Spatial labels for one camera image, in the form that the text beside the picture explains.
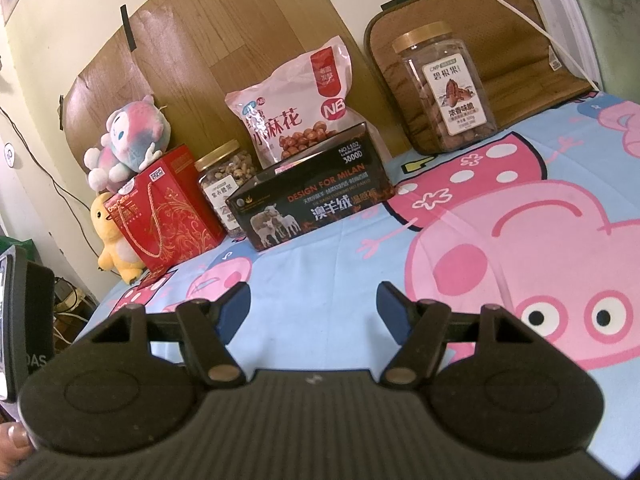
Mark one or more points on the black tape strip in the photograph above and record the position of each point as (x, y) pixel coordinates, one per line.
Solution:
(129, 29)
(397, 4)

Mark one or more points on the person's left hand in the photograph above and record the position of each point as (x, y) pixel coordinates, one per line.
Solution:
(14, 442)

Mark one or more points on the wood grain wall board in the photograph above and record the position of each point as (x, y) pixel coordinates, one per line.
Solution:
(240, 15)

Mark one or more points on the yellow plush toy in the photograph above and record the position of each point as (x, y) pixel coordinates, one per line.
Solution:
(112, 240)

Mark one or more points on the tall clear pecan jar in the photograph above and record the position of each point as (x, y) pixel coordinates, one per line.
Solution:
(442, 90)

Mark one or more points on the round white wall hook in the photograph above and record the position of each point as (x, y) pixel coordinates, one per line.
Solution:
(7, 152)

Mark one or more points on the printed cartoon pig blanket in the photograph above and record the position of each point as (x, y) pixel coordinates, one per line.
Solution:
(500, 220)

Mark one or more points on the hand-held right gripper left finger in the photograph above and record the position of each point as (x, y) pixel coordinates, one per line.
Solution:
(235, 306)

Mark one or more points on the pink white snack bag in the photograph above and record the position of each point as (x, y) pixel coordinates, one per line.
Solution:
(295, 105)

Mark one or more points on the black printed box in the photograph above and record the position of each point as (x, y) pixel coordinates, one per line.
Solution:
(310, 200)

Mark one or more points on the pink blue plush toy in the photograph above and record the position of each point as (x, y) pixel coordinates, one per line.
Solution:
(127, 137)

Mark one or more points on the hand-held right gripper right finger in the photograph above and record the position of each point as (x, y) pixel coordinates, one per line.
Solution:
(391, 306)

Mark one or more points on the brown seat cushion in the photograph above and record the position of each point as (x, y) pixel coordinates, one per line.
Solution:
(510, 45)

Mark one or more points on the red gift box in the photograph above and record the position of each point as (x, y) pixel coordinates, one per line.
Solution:
(165, 215)

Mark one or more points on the small clear nut jar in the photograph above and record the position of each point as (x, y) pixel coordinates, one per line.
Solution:
(222, 185)

